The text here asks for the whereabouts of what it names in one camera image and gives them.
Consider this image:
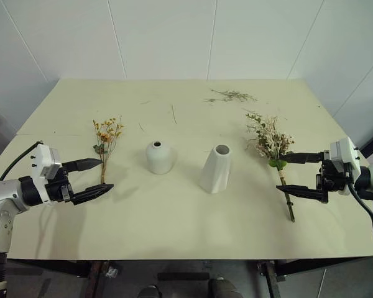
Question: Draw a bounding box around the tall angular white vase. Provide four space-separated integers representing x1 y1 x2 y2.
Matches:
199 143 232 195

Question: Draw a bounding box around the dark rounded shape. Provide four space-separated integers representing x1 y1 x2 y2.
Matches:
136 283 160 298

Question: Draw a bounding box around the loose green leafy sprig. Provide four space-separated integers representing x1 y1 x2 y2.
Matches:
203 88 259 105

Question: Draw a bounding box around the round white ceramic vase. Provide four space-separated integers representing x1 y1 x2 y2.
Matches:
145 140 179 176

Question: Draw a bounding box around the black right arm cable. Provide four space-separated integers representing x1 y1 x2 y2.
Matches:
347 178 373 282

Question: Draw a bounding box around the rusty metal table post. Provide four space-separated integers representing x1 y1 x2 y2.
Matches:
258 260 282 298
90 260 110 298

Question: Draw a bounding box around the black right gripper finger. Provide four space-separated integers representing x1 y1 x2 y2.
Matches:
285 151 326 165
275 184 328 204

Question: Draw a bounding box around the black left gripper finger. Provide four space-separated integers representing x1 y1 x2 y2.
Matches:
71 183 114 206
63 158 103 173

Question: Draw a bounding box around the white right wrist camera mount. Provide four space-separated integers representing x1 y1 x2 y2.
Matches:
329 136 362 196

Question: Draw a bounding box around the orange dried flower bunch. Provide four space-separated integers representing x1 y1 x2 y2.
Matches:
92 115 126 185

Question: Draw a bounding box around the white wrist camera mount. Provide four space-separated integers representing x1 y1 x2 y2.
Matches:
30 142 63 206
329 136 362 196

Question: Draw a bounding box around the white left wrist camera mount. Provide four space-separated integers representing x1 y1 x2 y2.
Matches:
30 142 63 206

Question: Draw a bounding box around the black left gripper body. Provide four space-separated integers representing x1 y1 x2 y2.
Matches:
44 163 77 205

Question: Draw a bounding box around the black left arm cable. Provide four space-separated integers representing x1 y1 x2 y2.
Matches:
0 141 44 181

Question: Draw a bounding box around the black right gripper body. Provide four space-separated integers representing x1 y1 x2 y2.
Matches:
315 150 351 204

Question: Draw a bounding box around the small metal clamp hardware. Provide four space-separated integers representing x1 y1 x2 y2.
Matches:
103 264 119 279

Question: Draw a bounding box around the black table frame bar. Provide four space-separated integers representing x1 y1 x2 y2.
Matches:
274 255 373 278

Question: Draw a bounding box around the mixed pink green flower bouquet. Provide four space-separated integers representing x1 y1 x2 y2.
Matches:
244 107 297 224

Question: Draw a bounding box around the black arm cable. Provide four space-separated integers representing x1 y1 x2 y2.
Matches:
347 178 373 282
0 141 44 181

